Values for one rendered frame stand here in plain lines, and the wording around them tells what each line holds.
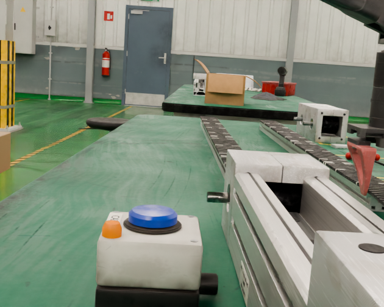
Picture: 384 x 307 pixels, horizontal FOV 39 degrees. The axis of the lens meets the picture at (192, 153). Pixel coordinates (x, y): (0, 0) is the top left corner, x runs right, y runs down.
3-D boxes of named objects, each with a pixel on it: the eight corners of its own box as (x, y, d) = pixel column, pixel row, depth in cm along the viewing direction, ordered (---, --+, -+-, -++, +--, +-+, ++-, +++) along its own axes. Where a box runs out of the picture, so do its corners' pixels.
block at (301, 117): (288, 131, 172) (291, 102, 170) (323, 133, 172) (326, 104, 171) (295, 136, 162) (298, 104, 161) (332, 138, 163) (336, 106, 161)
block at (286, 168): (201, 223, 66) (206, 147, 64) (300, 229, 67) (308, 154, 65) (206, 248, 57) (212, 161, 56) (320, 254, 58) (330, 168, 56)
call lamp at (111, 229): (103, 231, 42) (103, 217, 41) (122, 232, 42) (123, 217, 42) (100, 237, 40) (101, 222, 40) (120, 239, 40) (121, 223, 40)
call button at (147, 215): (129, 224, 46) (130, 201, 46) (176, 226, 46) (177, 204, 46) (125, 239, 42) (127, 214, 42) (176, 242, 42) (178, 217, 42)
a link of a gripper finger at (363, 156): (406, 202, 74) (416, 135, 73) (356, 200, 74) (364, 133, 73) (387, 190, 81) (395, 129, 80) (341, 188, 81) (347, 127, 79)
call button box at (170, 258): (106, 273, 49) (109, 206, 48) (212, 278, 49) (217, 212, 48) (93, 314, 41) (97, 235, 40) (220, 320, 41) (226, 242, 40)
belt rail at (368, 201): (259, 129, 173) (259, 120, 172) (271, 130, 173) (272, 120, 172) (364, 210, 78) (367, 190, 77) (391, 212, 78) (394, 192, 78)
